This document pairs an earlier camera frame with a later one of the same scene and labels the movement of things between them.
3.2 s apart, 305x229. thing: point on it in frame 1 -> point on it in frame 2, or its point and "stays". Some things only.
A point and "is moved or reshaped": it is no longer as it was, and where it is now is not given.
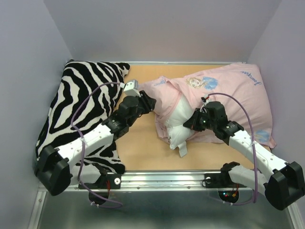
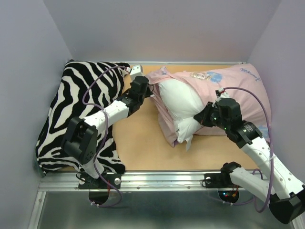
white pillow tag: [183, 150] -> [188, 142]
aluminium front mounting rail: [174, 180] stays
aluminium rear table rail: [186, 62] stays
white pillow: [176, 132] is moved or reshaped
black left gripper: [148, 103] -> [147, 92]
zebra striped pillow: [84, 99] stays
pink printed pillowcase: [239, 87] is moved or reshaped
